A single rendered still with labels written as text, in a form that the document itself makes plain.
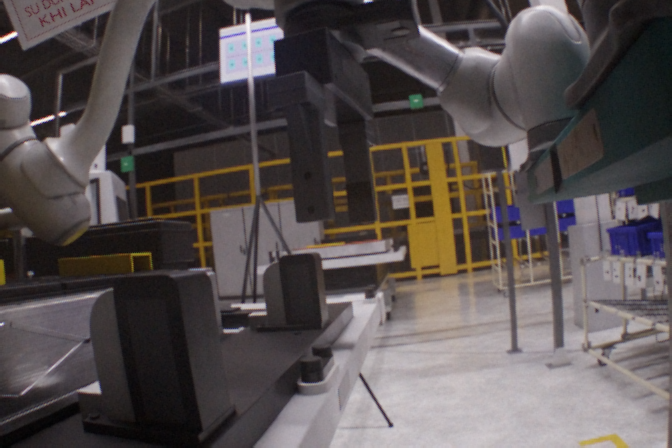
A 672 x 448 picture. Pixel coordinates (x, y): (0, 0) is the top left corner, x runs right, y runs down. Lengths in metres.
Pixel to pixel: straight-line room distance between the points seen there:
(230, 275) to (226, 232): 0.94
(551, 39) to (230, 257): 9.55
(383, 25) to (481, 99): 0.48
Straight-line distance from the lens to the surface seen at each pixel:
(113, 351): 0.39
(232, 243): 9.99
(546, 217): 3.01
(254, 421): 0.44
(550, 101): 0.72
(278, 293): 0.81
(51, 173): 0.68
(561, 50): 0.74
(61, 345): 0.47
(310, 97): 0.32
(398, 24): 0.41
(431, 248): 10.09
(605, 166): 0.33
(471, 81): 0.86
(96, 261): 0.76
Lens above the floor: 1.02
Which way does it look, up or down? 5 degrees up
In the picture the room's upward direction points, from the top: 6 degrees counter-clockwise
